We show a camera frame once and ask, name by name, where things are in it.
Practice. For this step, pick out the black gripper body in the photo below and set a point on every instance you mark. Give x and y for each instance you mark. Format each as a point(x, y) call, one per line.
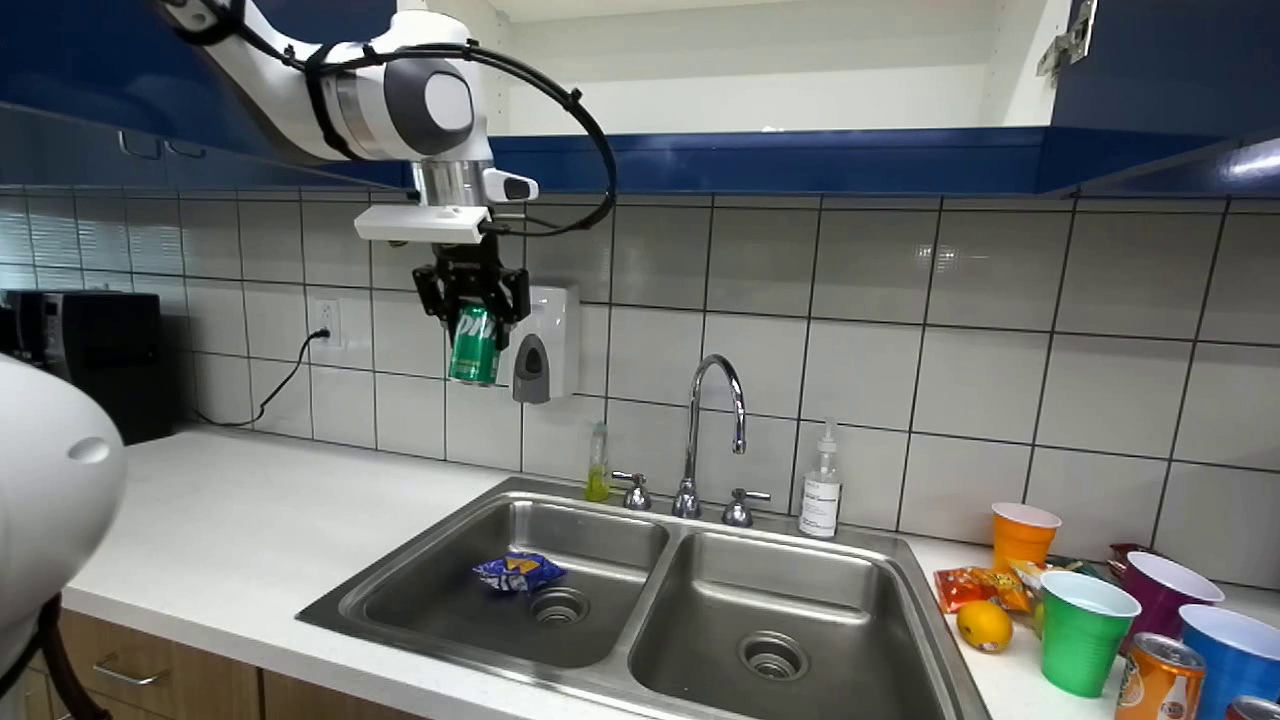
point(468, 267)

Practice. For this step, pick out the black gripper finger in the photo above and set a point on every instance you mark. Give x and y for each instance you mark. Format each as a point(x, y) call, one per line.
point(512, 302)
point(435, 299)

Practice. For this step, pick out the green soda can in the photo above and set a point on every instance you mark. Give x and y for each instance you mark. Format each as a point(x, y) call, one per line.
point(475, 349)

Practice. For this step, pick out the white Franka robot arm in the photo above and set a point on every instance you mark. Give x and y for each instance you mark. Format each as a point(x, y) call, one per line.
point(52, 495)

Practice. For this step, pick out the blue cabinet with white interior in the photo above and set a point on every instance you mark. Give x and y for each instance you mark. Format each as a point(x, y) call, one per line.
point(801, 162)

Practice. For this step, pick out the stainless steel double sink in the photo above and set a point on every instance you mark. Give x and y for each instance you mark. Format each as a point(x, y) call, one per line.
point(801, 587)

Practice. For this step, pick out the glossy blue cabinet door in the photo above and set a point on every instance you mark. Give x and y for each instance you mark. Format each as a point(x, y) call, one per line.
point(1175, 67)
point(80, 52)

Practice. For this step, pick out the wooden base cabinet drawers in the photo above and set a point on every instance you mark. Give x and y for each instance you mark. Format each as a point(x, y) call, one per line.
point(203, 680)

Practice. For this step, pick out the metal cabinet door hinge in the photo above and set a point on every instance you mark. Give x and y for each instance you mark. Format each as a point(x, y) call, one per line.
point(1074, 32)

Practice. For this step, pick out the orange soda can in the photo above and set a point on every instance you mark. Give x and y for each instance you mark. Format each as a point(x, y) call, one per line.
point(1156, 680)

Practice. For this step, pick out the red soda can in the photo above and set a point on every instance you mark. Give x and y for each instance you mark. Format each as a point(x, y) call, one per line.
point(1258, 711)

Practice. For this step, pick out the yellow-green dish soap bottle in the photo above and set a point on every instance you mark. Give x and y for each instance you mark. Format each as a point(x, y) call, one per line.
point(596, 476)

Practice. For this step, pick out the chrome gooseneck faucet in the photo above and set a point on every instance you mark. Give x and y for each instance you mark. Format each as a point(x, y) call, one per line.
point(693, 427)

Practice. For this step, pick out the blue snack bag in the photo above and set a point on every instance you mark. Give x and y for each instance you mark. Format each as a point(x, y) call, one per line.
point(519, 572)

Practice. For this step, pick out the black countertop appliance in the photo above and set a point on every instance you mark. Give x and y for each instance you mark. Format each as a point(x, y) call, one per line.
point(104, 363)

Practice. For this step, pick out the clear bottle with white label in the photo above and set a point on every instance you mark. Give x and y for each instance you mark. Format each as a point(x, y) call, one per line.
point(820, 503)

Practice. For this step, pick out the orange red chip bag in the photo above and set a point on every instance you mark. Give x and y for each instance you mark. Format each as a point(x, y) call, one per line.
point(982, 587)

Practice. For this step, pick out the orange plastic cup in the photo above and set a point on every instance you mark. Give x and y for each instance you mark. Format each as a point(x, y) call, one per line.
point(1026, 533)

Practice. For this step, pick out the yellow lemon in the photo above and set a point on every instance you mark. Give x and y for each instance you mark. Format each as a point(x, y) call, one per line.
point(986, 626)

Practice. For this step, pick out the green plastic cup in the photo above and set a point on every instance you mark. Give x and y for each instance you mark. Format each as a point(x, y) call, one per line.
point(1082, 641)

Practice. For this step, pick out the purple plastic cup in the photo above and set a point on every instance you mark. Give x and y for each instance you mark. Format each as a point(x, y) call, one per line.
point(1171, 594)

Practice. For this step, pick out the blue plastic cup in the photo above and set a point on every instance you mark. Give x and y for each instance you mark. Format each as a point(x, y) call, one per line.
point(1240, 660)

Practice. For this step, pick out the white wall soap dispenser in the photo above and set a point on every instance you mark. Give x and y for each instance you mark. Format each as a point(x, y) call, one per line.
point(543, 341)

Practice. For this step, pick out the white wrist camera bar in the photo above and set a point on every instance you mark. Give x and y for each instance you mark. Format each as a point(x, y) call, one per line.
point(421, 222)

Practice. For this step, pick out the white wall power outlet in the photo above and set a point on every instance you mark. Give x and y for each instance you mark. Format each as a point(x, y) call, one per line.
point(327, 315)

